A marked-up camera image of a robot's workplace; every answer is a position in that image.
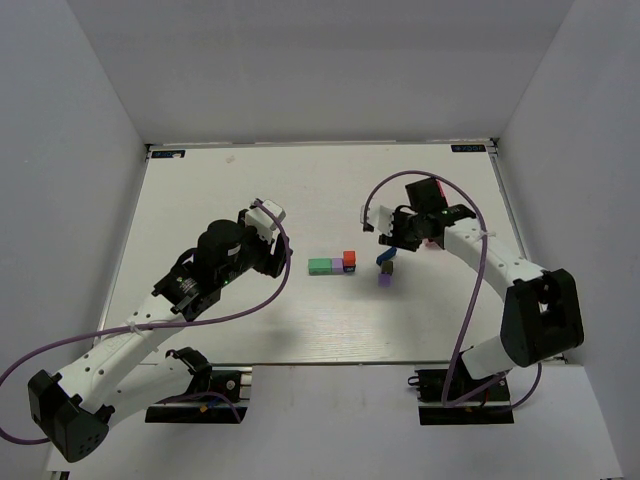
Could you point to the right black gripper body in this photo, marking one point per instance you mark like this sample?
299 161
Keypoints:
396 238

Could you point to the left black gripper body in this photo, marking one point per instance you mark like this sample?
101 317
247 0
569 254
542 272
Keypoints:
275 256

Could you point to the pink plastic box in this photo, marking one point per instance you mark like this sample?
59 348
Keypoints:
432 245

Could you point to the dark blue long block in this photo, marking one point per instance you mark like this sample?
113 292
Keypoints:
387 255

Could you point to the olive brown cube block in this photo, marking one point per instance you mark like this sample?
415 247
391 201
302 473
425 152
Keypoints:
387 267

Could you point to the small purple cube block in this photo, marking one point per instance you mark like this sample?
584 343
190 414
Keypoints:
384 280

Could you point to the green wood block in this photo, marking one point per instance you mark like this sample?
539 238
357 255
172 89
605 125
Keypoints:
320 266

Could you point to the red cube block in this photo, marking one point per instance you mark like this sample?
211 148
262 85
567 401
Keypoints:
349 258

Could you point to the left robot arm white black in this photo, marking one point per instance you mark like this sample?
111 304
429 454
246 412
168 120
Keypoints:
76 406

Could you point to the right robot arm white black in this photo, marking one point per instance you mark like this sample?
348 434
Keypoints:
541 313

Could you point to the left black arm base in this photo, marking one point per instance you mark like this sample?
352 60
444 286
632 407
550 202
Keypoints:
213 395

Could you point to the right blue table label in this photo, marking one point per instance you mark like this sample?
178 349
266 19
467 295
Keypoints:
468 148

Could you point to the blue table label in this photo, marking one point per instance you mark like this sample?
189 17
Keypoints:
468 148
168 154

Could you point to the left blue table label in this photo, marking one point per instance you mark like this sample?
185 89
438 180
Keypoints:
168 154

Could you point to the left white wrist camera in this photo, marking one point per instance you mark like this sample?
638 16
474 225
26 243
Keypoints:
262 219

